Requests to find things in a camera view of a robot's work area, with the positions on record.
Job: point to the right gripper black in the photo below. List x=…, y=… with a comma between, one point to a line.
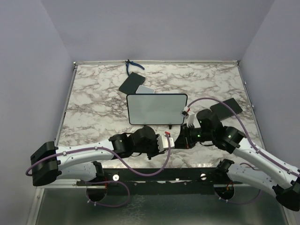
x=184, y=141

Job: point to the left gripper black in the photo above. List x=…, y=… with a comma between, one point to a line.
x=156, y=151

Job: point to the small whiteboard black frame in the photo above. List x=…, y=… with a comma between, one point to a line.
x=156, y=109

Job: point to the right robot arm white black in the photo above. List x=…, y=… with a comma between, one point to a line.
x=274, y=176

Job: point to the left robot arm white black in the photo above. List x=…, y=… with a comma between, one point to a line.
x=51, y=162

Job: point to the black eraser block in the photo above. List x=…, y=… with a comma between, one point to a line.
x=223, y=112

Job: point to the small white square device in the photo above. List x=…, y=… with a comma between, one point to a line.
x=144, y=90

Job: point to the black rectangular box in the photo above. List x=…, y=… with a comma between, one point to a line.
x=131, y=84

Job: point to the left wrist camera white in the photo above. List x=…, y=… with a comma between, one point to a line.
x=165, y=142

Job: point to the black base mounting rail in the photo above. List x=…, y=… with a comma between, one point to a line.
x=171, y=181

